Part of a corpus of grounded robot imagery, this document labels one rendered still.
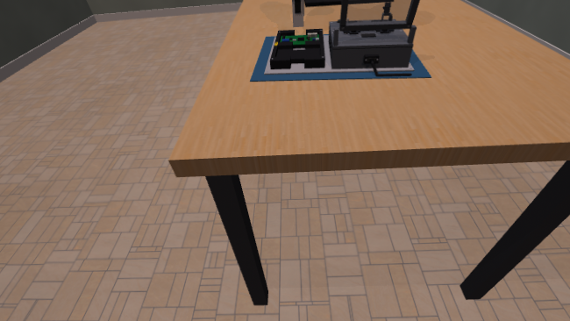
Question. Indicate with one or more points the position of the green circuit board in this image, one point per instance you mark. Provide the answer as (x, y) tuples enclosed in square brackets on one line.
[(300, 39)]

